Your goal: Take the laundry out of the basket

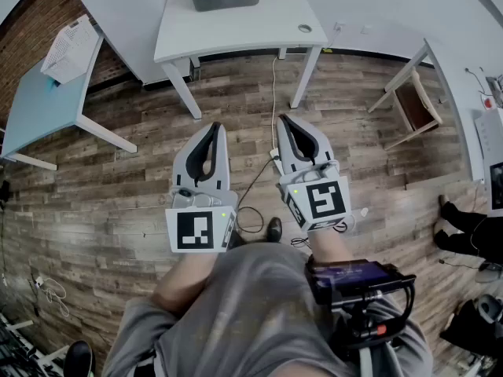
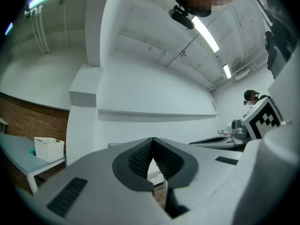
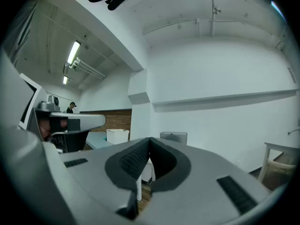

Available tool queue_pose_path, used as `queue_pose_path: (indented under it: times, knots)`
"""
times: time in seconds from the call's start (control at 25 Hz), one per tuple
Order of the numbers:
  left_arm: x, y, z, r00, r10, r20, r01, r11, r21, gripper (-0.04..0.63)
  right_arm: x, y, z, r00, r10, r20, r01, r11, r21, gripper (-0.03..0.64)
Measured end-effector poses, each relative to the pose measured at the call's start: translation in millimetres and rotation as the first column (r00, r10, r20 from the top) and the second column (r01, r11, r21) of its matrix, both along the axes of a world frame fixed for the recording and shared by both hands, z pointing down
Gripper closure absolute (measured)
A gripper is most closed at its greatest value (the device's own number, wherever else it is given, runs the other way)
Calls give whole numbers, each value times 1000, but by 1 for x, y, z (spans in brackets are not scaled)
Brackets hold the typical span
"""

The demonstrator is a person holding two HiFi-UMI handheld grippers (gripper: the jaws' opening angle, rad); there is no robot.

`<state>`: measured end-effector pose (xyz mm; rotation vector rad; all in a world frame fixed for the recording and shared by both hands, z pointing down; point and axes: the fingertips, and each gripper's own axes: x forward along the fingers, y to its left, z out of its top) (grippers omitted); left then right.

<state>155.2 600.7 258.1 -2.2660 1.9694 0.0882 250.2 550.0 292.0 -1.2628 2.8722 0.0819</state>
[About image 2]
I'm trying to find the white air conditioner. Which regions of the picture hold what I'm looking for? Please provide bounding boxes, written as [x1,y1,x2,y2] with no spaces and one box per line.
[234,68,250,81]

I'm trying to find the long ceiling tube light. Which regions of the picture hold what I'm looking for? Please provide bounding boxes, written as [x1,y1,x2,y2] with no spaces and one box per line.
[191,15,220,53]

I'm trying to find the light blue table white frame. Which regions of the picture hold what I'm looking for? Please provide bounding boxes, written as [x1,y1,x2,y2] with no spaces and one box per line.
[0,132,68,196]

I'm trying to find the white ceiling pipes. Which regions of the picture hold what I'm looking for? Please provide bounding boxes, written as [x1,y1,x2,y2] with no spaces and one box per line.
[30,6,51,55]

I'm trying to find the black head camera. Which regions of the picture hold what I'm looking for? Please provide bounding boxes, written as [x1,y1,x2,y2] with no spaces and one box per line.
[168,5,195,30]

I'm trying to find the short ceiling light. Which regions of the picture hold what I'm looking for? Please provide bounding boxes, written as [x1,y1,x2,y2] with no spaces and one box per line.
[222,64,232,79]

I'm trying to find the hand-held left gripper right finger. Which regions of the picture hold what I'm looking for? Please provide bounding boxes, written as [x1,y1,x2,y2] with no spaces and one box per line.
[152,137,244,218]

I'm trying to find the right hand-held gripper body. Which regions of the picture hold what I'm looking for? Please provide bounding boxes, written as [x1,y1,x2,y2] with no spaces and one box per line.
[231,97,284,141]

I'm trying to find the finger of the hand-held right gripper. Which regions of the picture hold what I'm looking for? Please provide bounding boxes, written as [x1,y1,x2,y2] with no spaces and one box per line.
[191,141,235,150]
[189,135,233,145]

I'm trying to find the white perforated plastic basket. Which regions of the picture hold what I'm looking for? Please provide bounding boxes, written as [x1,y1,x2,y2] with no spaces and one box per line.
[34,136,65,164]

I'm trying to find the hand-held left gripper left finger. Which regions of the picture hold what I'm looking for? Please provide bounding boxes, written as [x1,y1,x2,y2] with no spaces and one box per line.
[35,137,170,220]

